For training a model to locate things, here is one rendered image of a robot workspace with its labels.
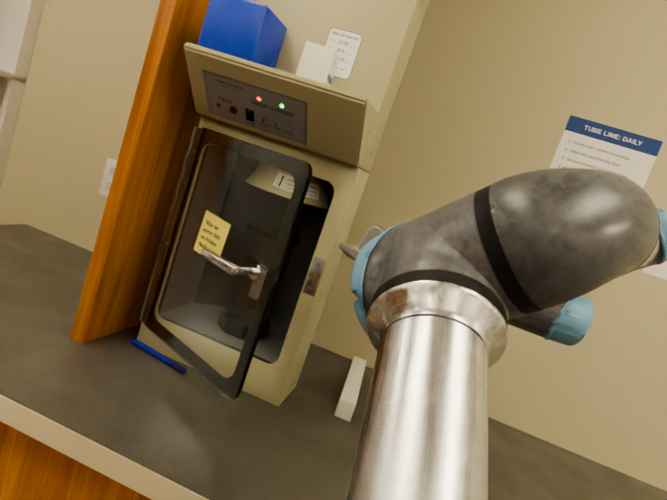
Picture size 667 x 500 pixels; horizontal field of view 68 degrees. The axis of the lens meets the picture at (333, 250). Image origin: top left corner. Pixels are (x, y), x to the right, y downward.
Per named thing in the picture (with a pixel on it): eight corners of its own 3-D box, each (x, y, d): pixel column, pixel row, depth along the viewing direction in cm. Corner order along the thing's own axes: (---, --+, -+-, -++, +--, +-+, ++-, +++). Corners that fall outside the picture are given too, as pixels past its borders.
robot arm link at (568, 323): (569, 324, 75) (572, 361, 68) (498, 298, 77) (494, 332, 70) (595, 285, 71) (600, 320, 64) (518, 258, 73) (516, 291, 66)
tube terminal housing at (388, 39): (196, 316, 124) (291, 7, 112) (314, 367, 117) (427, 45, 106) (134, 341, 99) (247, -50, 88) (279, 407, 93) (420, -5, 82)
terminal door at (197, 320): (145, 322, 98) (201, 126, 92) (236, 404, 79) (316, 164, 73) (141, 322, 97) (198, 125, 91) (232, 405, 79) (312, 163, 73)
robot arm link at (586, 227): (623, 102, 33) (657, 195, 73) (473, 173, 39) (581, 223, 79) (699, 264, 31) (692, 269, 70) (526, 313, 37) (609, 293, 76)
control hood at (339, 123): (200, 114, 92) (215, 62, 91) (360, 168, 86) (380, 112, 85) (166, 100, 81) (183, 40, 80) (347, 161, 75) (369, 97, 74)
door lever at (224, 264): (222, 261, 84) (227, 246, 83) (258, 282, 78) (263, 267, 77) (197, 258, 79) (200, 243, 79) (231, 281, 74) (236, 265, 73)
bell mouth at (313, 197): (266, 184, 110) (273, 160, 110) (338, 209, 107) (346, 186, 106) (232, 179, 93) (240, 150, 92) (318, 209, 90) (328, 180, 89)
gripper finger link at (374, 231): (349, 215, 75) (407, 236, 74) (336, 252, 76) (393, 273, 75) (345, 215, 72) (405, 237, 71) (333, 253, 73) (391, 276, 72)
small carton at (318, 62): (299, 83, 84) (311, 49, 83) (328, 93, 84) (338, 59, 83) (294, 77, 79) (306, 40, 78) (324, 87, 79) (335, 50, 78)
